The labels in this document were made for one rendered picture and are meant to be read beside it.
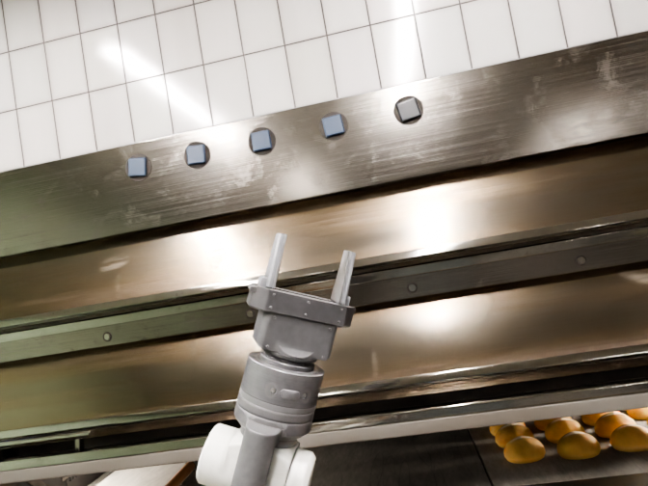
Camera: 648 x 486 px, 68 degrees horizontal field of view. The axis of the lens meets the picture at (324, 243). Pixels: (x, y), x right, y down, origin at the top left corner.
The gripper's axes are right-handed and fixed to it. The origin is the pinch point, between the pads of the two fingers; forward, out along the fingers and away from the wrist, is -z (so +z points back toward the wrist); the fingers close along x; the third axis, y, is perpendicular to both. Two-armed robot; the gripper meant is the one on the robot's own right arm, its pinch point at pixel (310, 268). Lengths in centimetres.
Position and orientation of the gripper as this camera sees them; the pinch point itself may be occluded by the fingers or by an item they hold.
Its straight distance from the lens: 54.6
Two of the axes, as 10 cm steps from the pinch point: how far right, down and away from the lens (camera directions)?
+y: -2.7, -0.3, 9.6
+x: -9.3, -2.4, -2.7
